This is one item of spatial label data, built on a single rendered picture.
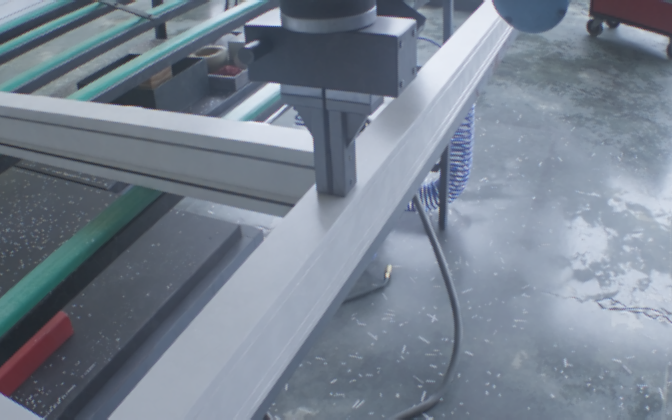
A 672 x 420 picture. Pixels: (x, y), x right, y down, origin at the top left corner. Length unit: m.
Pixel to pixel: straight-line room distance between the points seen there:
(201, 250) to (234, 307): 0.67
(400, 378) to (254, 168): 1.07
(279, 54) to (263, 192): 0.21
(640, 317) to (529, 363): 0.41
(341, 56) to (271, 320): 0.20
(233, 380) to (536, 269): 1.68
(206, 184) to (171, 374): 0.34
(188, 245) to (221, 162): 0.46
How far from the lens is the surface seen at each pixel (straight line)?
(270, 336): 0.47
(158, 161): 0.77
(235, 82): 1.75
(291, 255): 0.50
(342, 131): 0.53
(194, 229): 1.18
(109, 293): 1.08
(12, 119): 0.96
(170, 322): 1.04
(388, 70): 0.48
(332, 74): 0.50
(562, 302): 1.94
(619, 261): 2.15
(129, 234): 0.74
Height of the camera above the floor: 1.23
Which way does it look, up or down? 32 degrees down
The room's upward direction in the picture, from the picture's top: 2 degrees counter-clockwise
